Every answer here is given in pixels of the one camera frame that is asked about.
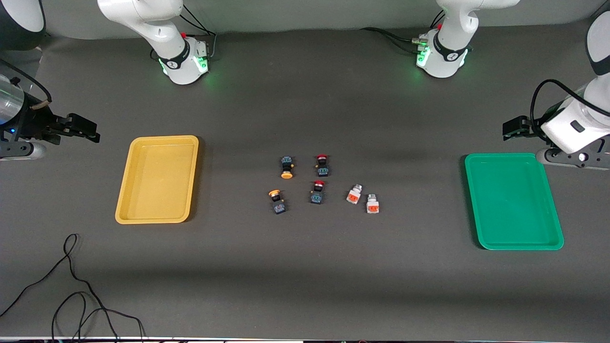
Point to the yellow plastic tray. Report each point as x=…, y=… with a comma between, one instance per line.
x=157, y=190

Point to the green plastic tray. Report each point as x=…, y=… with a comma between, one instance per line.
x=510, y=205

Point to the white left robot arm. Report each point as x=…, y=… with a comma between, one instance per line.
x=452, y=52

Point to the yellow push button switch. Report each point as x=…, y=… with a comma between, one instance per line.
x=279, y=205
x=286, y=164

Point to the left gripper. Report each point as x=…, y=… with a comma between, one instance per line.
x=523, y=127

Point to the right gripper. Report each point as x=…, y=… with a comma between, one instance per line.
x=34, y=125

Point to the dark grey table mat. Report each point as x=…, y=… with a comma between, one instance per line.
x=305, y=119

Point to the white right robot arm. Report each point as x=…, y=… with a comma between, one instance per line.
x=157, y=24

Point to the white orange push button switch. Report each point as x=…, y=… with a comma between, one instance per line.
x=353, y=195
x=372, y=205

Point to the red push button switch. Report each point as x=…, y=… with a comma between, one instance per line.
x=317, y=195
x=322, y=167

